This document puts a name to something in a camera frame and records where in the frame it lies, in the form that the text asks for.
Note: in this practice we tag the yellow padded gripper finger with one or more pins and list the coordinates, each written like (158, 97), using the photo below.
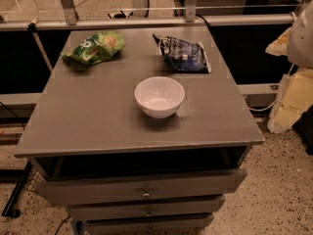
(279, 47)
(294, 98)

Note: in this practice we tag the blue chip bag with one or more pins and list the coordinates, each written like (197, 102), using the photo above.
(182, 55)

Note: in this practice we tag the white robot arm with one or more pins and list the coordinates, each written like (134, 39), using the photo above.
(300, 47)

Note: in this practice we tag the white bowl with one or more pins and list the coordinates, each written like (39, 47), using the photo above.
(159, 96)

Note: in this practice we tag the green chip bag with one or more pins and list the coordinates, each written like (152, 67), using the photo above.
(97, 48)

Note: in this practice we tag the middle grey drawer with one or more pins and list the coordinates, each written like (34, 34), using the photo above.
(151, 208)

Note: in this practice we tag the grey drawer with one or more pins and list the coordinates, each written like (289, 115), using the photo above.
(148, 224)
(151, 208)
(141, 187)

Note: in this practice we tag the bottom grey drawer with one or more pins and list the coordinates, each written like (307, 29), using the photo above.
(148, 224)

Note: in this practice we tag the grey drawer cabinet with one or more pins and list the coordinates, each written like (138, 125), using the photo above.
(88, 125)

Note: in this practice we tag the top grey drawer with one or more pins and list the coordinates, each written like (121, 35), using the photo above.
(141, 187)

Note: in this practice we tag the black floor bar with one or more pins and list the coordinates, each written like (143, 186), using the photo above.
(19, 176)

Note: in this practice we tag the aluminium frame rail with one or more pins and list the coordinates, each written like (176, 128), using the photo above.
(169, 22)

